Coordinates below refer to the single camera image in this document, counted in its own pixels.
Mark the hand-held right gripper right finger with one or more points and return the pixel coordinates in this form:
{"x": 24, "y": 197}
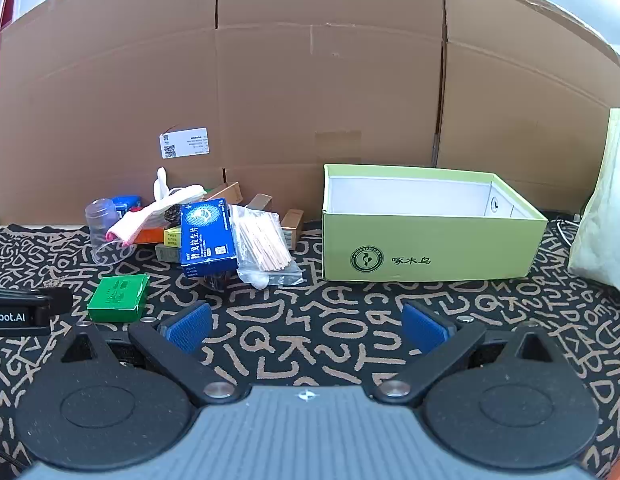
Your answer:
{"x": 424, "y": 327}

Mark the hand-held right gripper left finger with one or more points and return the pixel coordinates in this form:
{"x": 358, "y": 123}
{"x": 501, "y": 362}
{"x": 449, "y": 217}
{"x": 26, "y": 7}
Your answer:
{"x": 190, "y": 327}

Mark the green shoe box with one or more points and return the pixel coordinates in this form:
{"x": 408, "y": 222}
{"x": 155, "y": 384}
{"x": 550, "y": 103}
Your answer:
{"x": 430, "y": 245}

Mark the dark green small box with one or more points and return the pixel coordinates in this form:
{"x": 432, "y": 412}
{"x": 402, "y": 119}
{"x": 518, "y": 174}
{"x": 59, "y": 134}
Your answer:
{"x": 169, "y": 254}

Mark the black letter-patterned mat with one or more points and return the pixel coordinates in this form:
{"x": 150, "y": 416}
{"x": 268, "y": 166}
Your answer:
{"x": 340, "y": 310}

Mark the blue medicine box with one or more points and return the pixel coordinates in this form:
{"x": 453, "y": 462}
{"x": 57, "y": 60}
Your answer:
{"x": 207, "y": 240}

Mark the yellow-green small box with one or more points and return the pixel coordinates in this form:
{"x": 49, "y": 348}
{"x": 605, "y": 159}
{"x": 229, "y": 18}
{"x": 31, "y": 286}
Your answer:
{"x": 172, "y": 236}

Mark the orange and white box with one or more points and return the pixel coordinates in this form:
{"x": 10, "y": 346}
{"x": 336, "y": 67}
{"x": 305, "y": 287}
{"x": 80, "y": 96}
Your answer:
{"x": 151, "y": 235}

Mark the bag of wooden sticks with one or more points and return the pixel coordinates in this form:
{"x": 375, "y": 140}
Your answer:
{"x": 262, "y": 245}

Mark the steel wool scourer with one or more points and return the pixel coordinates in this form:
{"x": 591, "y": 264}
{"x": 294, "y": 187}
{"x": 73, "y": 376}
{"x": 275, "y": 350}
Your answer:
{"x": 172, "y": 216}

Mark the brown wooden block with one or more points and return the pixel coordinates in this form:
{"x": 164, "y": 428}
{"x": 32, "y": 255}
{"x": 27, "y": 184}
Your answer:
{"x": 226, "y": 192}

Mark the blue square device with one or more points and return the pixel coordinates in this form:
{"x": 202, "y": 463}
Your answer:
{"x": 124, "y": 203}

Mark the gold cardboard box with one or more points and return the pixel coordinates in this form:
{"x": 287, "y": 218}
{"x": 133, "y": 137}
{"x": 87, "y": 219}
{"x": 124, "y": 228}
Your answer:
{"x": 291, "y": 227}
{"x": 261, "y": 202}

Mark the white shipping label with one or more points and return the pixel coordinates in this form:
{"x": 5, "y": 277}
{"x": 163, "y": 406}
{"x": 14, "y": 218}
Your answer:
{"x": 184, "y": 143}

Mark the cream tote bag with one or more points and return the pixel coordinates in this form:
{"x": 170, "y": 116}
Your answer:
{"x": 605, "y": 220}

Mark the brown cardboard backdrop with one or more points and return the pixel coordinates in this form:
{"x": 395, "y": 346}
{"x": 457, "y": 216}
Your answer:
{"x": 340, "y": 85}

